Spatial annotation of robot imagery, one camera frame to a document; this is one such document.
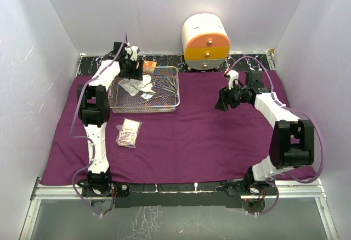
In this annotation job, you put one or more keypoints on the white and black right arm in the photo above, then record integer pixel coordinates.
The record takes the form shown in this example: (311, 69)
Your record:
(292, 142)

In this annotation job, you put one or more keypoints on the round three-drawer mini cabinet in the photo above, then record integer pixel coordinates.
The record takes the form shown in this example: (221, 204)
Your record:
(205, 42)

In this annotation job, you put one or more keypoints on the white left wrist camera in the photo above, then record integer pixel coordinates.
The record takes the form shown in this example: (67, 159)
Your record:
(131, 52)

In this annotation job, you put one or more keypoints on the steel surgical forceps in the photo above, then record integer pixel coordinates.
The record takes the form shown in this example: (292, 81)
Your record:
(167, 83)

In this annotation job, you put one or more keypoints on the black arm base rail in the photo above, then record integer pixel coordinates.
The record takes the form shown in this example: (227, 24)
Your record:
(227, 193)

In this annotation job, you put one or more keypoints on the white gauze pack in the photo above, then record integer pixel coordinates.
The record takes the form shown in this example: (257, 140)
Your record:
(128, 133)

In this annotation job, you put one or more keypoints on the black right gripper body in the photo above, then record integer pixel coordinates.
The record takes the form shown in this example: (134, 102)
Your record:
(236, 96)

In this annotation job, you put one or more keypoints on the steel surgical scissors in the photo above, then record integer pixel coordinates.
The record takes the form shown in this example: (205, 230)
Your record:
(156, 85)

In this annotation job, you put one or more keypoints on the small white green packet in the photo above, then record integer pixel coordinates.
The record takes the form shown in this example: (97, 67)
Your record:
(128, 87)

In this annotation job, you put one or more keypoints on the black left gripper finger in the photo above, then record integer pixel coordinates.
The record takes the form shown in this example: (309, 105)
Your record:
(125, 75)
(138, 72)

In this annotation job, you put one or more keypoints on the orange circuit board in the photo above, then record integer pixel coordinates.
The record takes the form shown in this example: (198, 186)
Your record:
(149, 64)

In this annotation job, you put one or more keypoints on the small white blue packet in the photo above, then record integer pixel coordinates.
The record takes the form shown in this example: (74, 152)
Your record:
(147, 96)

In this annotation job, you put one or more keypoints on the metal mesh instrument tray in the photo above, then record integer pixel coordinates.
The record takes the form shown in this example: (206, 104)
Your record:
(162, 101)

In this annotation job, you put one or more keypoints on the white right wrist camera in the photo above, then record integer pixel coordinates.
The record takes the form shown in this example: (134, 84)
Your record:
(231, 75)

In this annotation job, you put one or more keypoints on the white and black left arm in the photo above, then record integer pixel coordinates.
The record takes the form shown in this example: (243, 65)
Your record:
(94, 111)

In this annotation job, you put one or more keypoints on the aluminium frame rail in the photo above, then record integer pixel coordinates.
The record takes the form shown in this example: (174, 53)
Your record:
(299, 211)

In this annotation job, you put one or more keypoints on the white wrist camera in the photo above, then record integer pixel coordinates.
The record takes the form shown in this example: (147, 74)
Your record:
(231, 75)
(131, 52)

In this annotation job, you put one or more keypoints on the white crumpled gauze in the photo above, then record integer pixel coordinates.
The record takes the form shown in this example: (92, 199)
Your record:
(146, 84)

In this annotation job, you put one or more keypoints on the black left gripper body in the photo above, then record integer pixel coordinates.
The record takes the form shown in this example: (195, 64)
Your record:
(131, 65)

